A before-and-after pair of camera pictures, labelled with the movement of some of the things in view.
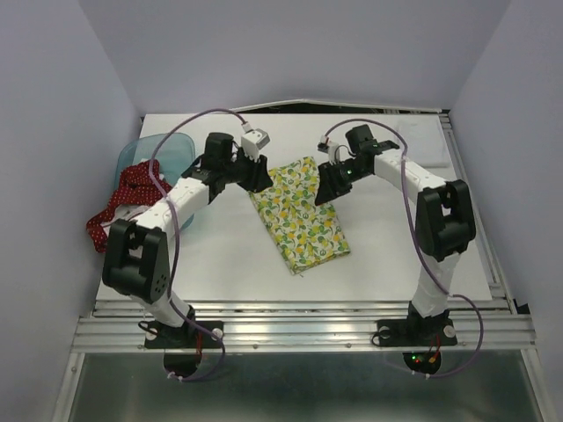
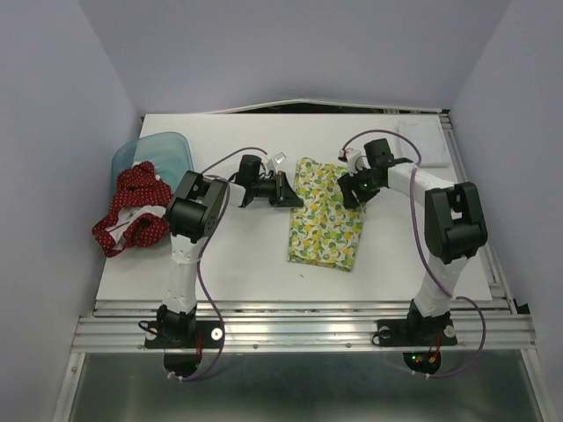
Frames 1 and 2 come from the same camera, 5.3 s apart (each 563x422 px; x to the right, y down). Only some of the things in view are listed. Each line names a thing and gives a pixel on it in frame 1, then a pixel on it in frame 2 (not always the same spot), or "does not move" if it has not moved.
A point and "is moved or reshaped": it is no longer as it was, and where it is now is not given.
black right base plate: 421,332 does not move
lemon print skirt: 309,236 is moved or reshaped
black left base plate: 162,336 does not move
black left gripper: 259,178 to 283,195
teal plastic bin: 174,151 does not move
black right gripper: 329,185 to 346,184
